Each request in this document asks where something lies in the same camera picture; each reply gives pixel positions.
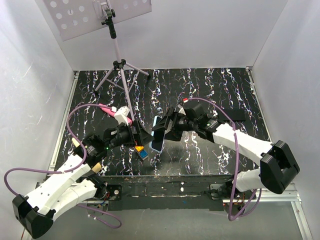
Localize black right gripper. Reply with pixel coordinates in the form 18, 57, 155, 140
152, 107, 197, 142

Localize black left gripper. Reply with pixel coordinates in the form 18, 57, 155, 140
105, 119, 154, 150

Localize light blue phone case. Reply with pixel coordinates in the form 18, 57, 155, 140
149, 115, 166, 154

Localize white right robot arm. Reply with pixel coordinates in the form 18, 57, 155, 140
152, 102, 300, 199

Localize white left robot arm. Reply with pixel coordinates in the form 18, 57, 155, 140
12, 119, 154, 239

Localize orange and blue toy blocks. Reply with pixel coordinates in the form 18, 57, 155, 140
134, 146, 149, 161

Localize pink cylindrical stick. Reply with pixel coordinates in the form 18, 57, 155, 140
98, 103, 119, 118

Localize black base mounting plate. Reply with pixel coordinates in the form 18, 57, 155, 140
99, 174, 231, 211

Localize black flat rectangular object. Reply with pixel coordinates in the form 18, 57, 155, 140
223, 108, 246, 122

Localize lilac music stand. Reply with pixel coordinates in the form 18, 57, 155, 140
41, 0, 152, 120

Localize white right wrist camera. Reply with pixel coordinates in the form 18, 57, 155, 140
175, 98, 189, 115

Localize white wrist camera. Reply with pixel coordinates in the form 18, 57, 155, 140
175, 98, 189, 115
113, 106, 132, 126

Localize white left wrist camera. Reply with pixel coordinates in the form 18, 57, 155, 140
113, 106, 132, 126

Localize wooden handled tool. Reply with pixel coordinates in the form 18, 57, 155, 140
71, 137, 102, 173

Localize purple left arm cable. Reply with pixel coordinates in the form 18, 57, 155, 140
4, 103, 123, 229

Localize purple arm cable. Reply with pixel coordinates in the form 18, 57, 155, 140
4, 103, 123, 229
187, 97, 263, 222

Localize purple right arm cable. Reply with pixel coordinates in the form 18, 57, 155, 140
187, 97, 263, 222

